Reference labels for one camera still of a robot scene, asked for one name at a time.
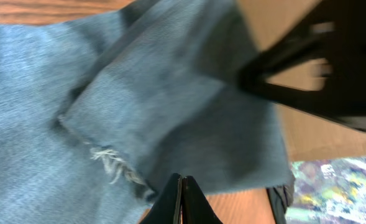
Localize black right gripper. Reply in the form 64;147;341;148
239;0;366;133

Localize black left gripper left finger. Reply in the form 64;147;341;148
140;173;182;224

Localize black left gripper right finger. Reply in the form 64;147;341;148
181;176;222;224

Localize light blue denim jeans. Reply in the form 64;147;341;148
0;0;291;223

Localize black garment with white tag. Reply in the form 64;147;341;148
266;184;295;224

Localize colourful patterned cloth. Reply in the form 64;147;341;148
286;156;366;224

